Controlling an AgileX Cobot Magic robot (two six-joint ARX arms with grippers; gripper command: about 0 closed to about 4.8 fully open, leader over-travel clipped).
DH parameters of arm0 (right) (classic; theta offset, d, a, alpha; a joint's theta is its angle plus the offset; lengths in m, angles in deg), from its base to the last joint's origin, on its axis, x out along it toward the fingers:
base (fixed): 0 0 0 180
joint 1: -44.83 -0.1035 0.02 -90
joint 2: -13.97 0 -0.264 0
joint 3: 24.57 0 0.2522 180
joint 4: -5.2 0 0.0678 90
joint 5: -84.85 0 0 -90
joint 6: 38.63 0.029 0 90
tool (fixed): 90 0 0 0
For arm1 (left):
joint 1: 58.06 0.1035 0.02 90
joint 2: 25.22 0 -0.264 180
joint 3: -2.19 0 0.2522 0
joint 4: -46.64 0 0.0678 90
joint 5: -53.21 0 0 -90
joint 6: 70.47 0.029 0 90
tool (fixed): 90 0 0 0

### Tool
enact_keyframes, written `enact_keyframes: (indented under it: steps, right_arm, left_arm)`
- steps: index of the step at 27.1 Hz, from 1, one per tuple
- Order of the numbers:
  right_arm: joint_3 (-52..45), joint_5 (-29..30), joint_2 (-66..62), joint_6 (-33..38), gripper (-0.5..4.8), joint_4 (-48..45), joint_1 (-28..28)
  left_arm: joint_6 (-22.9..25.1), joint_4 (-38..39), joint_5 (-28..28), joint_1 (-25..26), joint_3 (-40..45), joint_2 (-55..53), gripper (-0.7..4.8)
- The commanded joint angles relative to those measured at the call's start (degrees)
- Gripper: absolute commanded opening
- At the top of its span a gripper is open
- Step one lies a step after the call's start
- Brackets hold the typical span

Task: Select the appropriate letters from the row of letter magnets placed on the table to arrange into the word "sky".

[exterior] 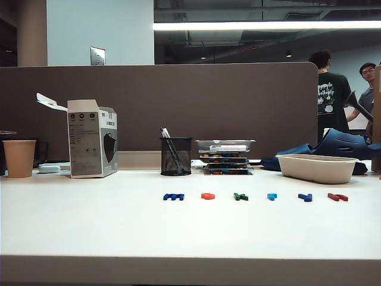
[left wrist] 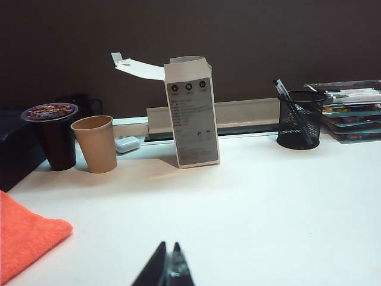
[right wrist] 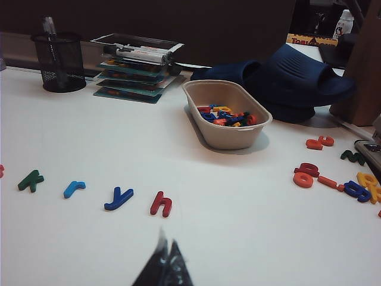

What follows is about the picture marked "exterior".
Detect person in grey shirt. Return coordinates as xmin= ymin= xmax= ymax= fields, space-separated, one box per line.
xmin=346 ymin=62 xmax=376 ymax=123

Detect white board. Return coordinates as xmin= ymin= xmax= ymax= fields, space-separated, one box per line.
xmin=343 ymin=105 xmax=373 ymax=130

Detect white black pen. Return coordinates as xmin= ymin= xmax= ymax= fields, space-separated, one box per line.
xmin=160 ymin=126 xmax=186 ymax=173

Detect black mesh pen holder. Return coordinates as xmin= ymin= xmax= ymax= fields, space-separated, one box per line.
xmin=159 ymin=136 xmax=193 ymax=176

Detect blue foam clog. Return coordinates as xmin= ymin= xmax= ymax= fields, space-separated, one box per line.
xmin=315 ymin=127 xmax=381 ymax=160

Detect blue foam shoes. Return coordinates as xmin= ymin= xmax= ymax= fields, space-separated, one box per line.
xmin=260 ymin=142 xmax=370 ymax=176

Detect black angled bar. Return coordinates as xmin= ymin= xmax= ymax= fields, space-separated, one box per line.
xmin=345 ymin=91 xmax=374 ymax=120

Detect white earbud case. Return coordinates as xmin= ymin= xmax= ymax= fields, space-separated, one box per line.
xmin=38 ymin=163 xmax=62 ymax=174

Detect brown paper cup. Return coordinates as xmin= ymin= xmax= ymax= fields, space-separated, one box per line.
xmin=2 ymin=139 xmax=37 ymax=179

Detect red letter h magnet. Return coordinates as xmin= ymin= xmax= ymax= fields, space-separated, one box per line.
xmin=327 ymin=192 xmax=349 ymax=202

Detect brown cardboard box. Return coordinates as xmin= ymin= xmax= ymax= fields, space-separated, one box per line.
xmin=370 ymin=65 xmax=381 ymax=172

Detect person in dark green shirt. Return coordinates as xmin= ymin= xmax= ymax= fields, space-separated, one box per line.
xmin=308 ymin=49 xmax=354 ymax=144

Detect white grey mask box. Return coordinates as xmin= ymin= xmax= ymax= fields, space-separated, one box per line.
xmin=36 ymin=92 xmax=118 ymax=179

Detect dark translucent tumbler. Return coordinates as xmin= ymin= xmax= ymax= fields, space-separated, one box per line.
xmin=35 ymin=141 xmax=49 ymax=168

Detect ceiling light strip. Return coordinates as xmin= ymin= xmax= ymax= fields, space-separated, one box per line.
xmin=153 ymin=20 xmax=381 ymax=32

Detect metal wall plate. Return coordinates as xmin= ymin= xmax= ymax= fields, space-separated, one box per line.
xmin=90 ymin=46 xmax=106 ymax=66

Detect beige oval pulp tray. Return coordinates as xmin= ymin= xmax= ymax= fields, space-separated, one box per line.
xmin=275 ymin=154 xmax=360 ymax=184

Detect clear plastic case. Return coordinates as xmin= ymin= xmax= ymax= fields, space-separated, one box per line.
xmin=193 ymin=139 xmax=256 ymax=154

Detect brown desk partition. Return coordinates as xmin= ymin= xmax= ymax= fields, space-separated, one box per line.
xmin=0 ymin=61 xmax=319 ymax=153

